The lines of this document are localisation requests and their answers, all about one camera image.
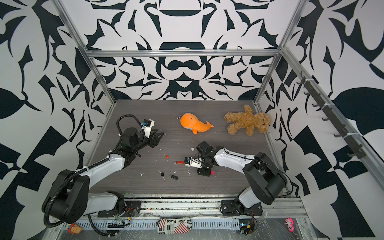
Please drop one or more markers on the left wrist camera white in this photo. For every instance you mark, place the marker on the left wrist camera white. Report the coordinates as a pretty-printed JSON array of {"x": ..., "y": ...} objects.
[{"x": 147, "y": 125}]

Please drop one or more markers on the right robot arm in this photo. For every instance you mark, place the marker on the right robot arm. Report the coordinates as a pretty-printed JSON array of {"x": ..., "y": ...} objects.
[{"x": 265, "y": 179}]

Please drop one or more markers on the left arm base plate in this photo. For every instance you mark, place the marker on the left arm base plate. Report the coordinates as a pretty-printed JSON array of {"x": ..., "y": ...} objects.
[{"x": 126, "y": 209}]

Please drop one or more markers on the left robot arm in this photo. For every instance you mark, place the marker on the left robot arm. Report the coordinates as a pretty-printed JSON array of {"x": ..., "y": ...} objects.
[{"x": 69, "y": 198}]

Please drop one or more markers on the red yellow toy figure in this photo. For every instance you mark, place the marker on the red yellow toy figure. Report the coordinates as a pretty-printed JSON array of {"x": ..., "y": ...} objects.
[{"x": 74, "y": 229}]

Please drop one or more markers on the pink toy figure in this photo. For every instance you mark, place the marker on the pink toy figure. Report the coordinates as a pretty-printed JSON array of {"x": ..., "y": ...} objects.
[{"x": 289, "y": 222}]

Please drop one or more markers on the brown teddy bear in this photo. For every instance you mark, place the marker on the brown teddy bear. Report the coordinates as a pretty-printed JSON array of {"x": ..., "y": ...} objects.
[{"x": 248, "y": 121}]

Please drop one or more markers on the black wall hook rack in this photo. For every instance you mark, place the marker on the black wall hook rack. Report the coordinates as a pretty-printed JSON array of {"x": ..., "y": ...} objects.
[{"x": 334, "y": 116}]

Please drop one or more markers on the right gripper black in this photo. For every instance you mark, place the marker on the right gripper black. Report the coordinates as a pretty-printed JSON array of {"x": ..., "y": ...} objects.
[{"x": 204, "y": 173}]

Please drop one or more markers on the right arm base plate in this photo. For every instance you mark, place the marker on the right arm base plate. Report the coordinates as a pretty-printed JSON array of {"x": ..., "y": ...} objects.
[{"x": 231, "y": 208}]

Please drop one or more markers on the orange plush whale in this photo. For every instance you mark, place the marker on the orange plush whale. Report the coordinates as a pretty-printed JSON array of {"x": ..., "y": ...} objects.
[{"x": 191, "y": 122}]

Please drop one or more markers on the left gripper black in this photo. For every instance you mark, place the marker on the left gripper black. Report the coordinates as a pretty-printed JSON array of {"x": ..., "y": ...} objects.
[{"x": 155, "y": 141}]

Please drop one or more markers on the small electronics board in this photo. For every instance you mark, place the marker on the small electronics board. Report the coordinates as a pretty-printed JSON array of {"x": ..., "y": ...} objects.
[{"x": 248, "y": 226}]

